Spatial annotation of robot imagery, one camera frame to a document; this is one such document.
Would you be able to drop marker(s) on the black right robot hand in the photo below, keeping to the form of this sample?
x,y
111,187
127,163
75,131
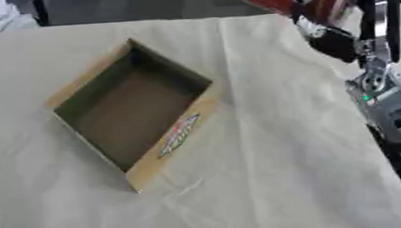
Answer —
x,y
340,42

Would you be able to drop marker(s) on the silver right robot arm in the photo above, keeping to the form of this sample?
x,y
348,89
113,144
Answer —
x,y
393,114

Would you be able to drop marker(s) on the tan cardboard box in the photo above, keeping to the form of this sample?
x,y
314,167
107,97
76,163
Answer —
x,y
137,113

